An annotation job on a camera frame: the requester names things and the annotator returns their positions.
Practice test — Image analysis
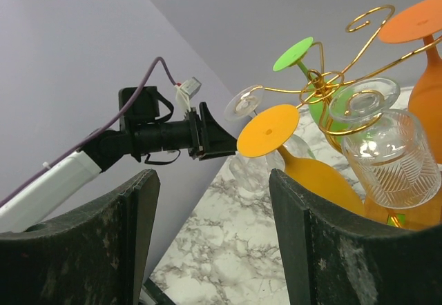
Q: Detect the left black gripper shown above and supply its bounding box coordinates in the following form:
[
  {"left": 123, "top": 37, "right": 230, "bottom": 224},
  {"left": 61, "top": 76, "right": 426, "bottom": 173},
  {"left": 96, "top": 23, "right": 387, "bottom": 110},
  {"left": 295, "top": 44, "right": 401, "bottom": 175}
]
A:
[{"left": 186, "top": 102, "right": 237, "bottom": 159}]

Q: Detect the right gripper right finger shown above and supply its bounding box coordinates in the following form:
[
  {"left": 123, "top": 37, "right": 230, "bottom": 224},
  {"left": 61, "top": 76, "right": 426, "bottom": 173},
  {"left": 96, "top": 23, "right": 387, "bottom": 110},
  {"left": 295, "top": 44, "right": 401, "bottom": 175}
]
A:
[{"left": 269, "top": 169, "right": 441, "bottom": 304}]

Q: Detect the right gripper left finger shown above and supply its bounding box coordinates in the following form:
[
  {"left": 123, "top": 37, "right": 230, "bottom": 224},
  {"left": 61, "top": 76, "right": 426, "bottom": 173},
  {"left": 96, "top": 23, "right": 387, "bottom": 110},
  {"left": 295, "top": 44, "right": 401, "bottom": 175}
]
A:
[{"left": 1, "top": 170, "right": 160, "bottom": 304}]

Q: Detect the clear wine glass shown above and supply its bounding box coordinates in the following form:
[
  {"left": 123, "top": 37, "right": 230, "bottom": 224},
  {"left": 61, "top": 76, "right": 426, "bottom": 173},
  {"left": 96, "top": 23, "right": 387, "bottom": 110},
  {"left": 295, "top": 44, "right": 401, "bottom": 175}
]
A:
[{"left": 224, "top": 85, "right": 314, "bottom": 193}]

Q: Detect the yellow plastic wine glass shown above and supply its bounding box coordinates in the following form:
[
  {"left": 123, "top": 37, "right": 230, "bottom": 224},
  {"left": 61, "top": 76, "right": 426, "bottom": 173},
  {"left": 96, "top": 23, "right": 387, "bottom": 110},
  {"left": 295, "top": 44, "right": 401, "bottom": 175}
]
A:
[{"left": 237, "top": 104, "right": 364, "bottom": 215}]

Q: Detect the green plastic wine glass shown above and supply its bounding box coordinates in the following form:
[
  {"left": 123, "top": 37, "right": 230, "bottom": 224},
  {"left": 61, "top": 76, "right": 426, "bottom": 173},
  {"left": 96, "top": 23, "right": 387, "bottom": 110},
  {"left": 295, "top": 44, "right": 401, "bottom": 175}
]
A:
[{"left": 273, "top": 37, "right": 359, "bottom": 137}]

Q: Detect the clear glass tumbler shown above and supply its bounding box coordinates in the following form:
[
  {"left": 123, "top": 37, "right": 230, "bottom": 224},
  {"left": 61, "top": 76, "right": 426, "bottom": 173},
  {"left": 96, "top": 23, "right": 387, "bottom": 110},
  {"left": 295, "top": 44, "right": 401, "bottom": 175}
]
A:
[{"left": 329, "top": 78, "right": 441, "bottom": 209}]

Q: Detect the orange plastic wine glass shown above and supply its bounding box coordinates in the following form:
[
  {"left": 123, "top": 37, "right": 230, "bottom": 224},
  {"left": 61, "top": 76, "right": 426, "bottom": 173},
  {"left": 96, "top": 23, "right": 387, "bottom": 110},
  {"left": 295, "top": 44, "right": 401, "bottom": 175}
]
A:
[{"left": 378, "top": 0, "right": 442, "bottom": 164}]

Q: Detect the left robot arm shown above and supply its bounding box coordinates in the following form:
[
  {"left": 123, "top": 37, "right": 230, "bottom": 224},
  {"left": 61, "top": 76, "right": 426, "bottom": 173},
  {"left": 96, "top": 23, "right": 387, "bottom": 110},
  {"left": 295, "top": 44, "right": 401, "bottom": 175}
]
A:
[{"left": 1, "top": 86, "right": 237, "bottom": 233}]

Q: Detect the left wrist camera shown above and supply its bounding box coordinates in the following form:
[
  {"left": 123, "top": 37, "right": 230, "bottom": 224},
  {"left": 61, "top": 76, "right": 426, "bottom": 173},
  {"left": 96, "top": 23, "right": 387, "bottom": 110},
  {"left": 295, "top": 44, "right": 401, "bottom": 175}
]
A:
[{"left": 175, "top": 77, "right": 202, "bottom": 113}]

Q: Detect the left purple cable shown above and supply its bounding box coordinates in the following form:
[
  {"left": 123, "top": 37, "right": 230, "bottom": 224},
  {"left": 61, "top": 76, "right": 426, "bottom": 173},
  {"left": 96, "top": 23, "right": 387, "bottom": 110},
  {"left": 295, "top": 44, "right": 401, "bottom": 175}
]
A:
[{"left": 0, "top": 56, "right": 180, "bottom": 206}]

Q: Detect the gold wire wine glass rack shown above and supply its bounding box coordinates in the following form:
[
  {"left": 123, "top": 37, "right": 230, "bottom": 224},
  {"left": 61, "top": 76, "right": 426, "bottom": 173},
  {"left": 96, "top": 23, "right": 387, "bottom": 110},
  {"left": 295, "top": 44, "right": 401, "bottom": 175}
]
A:
[{"left": 255, "top": 4, "right": 442, "bottom": 232}]

